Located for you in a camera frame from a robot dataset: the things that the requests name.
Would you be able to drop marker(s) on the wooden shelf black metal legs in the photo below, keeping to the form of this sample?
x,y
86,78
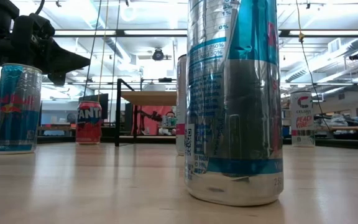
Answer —
x,y
149,98

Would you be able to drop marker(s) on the blue Red Bull can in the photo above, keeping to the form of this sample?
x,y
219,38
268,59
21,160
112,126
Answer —
x,y
17,109

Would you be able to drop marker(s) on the silver sugarfree Red Bull can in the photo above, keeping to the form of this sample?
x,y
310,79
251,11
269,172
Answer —
x,y
235,124

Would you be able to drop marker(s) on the person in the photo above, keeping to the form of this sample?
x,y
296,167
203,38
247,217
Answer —
x,y
170,119

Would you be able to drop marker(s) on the black aluminium rig frame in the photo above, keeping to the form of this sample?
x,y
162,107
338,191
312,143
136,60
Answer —
x,y
57,140

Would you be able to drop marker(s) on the black ceiling device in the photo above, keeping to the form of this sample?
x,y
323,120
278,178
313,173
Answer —
x,y
356,56

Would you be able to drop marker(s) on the black ceiling camera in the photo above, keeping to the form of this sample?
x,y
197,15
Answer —
x,y
158,54

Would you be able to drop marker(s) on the red banner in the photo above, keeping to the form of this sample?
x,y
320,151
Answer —
x,y
149,128

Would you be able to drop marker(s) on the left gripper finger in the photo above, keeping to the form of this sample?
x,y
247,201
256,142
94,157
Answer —
x,y
70,62
60,79

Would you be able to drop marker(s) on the Fanta soda can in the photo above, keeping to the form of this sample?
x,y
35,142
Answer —
x,y
89,124

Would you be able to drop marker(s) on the small black robot arm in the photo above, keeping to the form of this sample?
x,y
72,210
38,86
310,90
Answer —
x,y
149,116

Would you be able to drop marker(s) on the Celsius Peach Vibe can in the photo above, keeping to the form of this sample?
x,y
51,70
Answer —
x,y
180,102
302,121

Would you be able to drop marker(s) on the cluttered wooden workbench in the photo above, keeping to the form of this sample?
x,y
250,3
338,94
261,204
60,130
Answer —
x,y
353,128

